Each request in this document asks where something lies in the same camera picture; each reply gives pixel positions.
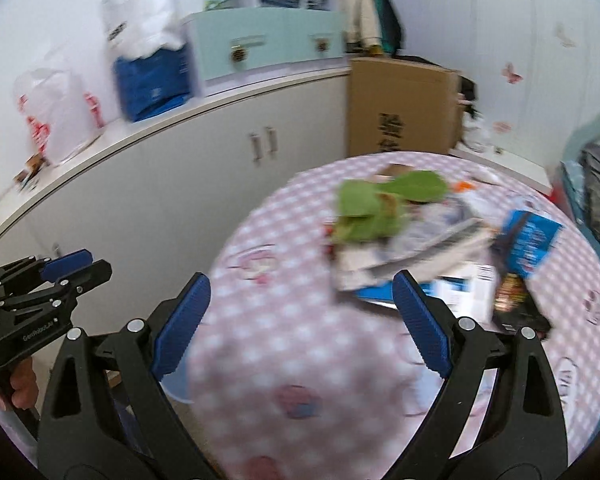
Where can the white plastic bag on floor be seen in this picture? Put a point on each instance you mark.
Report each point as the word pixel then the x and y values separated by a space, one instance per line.
pixel 476 133

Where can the blue white carton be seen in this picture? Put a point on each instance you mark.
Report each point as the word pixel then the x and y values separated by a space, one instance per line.
pixel 467 289

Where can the white curved cabinet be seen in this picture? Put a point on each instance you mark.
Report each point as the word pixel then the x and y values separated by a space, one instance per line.
pixel 158 199

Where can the blue shopping bag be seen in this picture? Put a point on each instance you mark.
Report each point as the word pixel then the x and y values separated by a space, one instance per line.
pixel 148 87

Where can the white paper bag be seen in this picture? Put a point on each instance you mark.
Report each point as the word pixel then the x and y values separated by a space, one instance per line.
pixel 140 28

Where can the green plush toy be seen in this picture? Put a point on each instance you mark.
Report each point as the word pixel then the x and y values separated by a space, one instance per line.
pixel 369 211

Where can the white red plastic bag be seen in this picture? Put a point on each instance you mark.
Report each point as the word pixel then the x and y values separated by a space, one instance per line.
pixel 62 116

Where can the pink checkered tablecloth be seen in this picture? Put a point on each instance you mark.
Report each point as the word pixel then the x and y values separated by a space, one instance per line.
pixel 288 380

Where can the brown cardboard box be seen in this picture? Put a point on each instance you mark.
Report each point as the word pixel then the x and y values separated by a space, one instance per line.
pixel 396 105

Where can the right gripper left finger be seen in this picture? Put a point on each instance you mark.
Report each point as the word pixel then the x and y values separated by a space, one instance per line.
pixel 105 414

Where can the mint green drawer unit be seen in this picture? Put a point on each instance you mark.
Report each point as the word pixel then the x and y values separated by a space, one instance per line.
pixel 235 47

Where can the hanging clothes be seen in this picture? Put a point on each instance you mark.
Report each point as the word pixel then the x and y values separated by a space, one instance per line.
pixel 371 27

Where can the person's left hand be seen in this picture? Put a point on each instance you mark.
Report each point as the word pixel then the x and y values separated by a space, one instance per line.
pixel 23 382

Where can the printed paper box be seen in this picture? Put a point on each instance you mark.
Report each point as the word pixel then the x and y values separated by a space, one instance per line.
pixel 440 237

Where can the blue snack bag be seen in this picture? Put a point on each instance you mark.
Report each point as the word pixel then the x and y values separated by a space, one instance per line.
pixel 523 243

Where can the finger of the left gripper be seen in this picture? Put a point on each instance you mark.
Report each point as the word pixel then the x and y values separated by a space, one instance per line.
pixel 84 280
pixel 55 270

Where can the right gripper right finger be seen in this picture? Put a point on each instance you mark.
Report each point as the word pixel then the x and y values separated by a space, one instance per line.
pixel 523 433

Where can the dark shiny wrapper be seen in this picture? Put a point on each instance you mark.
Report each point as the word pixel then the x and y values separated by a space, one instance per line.
pixel 514 308

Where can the small clutter on counter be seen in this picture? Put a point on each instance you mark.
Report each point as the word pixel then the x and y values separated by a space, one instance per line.
pixel 31 169

